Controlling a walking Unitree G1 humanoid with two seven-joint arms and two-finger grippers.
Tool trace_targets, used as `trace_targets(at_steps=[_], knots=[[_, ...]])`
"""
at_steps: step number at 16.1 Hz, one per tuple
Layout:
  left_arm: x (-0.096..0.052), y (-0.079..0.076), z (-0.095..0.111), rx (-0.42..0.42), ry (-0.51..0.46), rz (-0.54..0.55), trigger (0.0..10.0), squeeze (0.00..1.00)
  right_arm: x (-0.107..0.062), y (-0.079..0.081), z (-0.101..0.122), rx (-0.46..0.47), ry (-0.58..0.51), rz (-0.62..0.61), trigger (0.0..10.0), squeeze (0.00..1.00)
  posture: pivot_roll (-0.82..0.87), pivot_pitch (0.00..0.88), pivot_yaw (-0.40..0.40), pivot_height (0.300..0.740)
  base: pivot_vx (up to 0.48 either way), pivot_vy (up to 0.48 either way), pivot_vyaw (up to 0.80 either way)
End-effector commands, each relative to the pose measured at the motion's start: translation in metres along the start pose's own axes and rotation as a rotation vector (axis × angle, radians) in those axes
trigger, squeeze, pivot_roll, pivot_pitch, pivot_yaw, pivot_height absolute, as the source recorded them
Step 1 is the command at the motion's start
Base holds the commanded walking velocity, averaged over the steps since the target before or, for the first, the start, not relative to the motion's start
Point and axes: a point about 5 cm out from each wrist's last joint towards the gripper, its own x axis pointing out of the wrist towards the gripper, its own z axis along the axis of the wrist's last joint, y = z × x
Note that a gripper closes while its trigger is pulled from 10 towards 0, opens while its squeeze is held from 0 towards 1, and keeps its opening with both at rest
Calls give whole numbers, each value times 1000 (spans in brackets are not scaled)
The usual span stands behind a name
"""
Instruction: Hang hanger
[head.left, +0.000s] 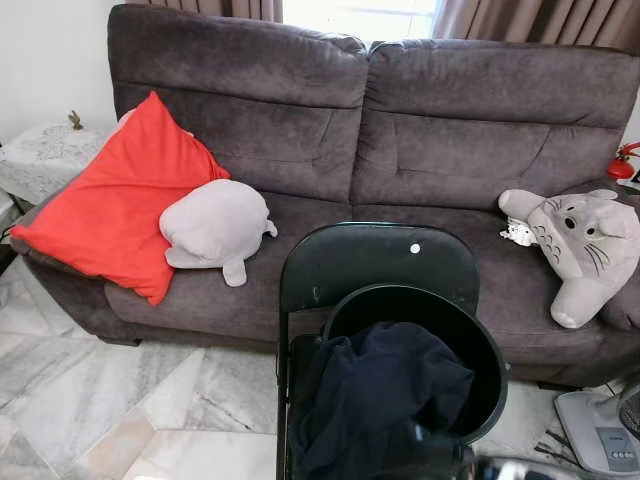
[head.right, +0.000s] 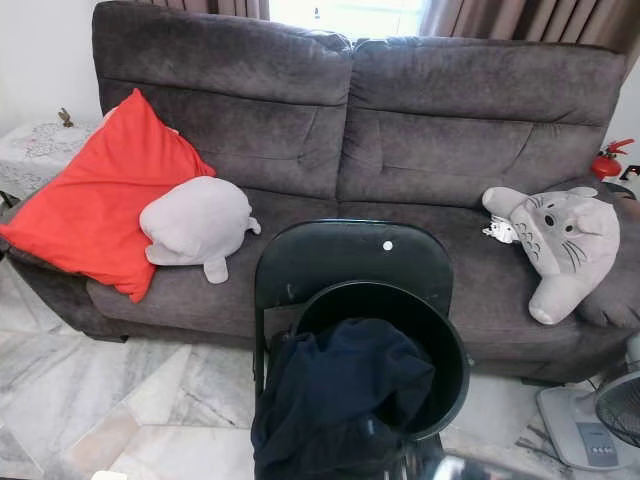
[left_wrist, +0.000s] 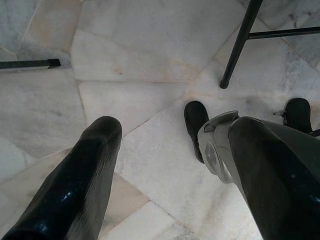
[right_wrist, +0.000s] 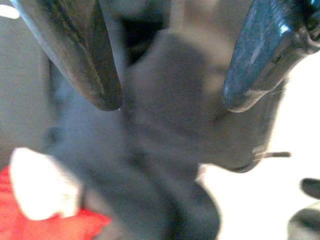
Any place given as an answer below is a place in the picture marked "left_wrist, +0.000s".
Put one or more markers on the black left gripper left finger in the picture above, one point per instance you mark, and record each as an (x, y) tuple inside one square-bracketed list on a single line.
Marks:
[(75, 187)]

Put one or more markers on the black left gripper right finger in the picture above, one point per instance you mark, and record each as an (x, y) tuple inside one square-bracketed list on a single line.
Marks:
[(275, 187)]

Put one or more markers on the marble folding table red edge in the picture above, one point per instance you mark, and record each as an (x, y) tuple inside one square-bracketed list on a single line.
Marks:
[(239, 42)]

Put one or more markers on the silver black robot right leg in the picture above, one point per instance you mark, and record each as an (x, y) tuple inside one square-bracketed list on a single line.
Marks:
[(297, 112)]

